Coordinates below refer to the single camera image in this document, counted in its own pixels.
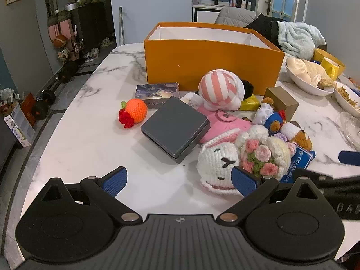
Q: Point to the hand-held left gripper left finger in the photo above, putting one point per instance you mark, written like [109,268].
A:
[115,181]

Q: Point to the pink snap wallet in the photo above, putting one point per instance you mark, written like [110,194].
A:
[225,123]

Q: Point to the white oval bowl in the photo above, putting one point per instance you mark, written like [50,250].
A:
[306,87]

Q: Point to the yellow mug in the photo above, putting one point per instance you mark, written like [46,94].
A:
[332,67]

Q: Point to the pair of sneakers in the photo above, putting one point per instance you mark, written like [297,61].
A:
[92,54]

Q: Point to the white vanity cabinet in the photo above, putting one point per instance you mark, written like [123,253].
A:
[205,14]

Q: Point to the red brown carton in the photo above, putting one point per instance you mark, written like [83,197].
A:
[29,109]

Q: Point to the basketball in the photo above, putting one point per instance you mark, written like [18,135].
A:
[59,41]

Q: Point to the pink hanging bags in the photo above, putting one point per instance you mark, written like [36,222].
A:
[63,24]

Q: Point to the broom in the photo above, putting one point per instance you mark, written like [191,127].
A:
[121,25]

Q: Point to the white printed tube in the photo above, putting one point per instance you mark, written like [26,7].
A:
[189,99]

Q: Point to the black dumbbell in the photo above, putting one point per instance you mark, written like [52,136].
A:
[42,107]
[67,73]

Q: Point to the yellow plastic toy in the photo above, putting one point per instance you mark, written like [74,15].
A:
[250,103]

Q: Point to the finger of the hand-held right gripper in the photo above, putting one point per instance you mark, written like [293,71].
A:
[332,180]
[350,157]

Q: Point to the pair of light shoes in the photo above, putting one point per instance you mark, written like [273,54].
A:
[105,42]

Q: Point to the dark grey square box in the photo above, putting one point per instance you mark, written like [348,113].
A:
[174,123]

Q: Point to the crocheted orange fruit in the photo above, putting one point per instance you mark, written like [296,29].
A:
[136,109]

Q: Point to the patterned ball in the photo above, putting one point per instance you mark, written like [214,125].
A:
[63,54]

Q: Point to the black hallway cabinet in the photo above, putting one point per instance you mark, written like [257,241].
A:
[90,28]

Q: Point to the illustrated photo card box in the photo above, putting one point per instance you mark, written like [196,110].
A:
[154,90]

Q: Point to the blue penguin plush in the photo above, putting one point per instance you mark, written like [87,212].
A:
[274,123]

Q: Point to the brown hamster plush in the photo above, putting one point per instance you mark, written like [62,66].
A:
[301,137]

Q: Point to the small bear doll white dress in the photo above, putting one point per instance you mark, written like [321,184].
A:
[263,112]

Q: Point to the blue card packet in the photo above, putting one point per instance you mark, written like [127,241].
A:
[301,160]

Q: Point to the clear glass dish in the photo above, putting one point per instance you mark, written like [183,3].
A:
[351,129]

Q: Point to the light blue fleece blanket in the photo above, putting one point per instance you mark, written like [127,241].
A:
[298,39]

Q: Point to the small brown box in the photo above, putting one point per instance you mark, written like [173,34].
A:
[281,98]

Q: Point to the white printed carton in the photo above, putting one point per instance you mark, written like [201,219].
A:
[19,129]

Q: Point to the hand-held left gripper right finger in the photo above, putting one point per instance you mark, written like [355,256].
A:
[244,181]

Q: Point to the orange cardboard box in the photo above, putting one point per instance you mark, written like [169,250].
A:
[211,62]

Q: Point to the white crochet bunny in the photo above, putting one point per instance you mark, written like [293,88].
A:
[216,160]

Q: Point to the pink white striped plush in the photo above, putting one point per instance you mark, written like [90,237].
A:
[216,87]

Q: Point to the crochet flower bouquet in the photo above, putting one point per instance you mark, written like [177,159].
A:
[261,154]

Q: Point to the bottles on vanity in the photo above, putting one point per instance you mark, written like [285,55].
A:
[239,1]

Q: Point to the grey puffer jacket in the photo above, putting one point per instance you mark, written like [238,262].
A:
[233,17]

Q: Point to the black jacket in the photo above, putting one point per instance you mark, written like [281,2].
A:
[264,28]

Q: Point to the white plate with fries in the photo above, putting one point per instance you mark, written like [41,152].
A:
[347,95]

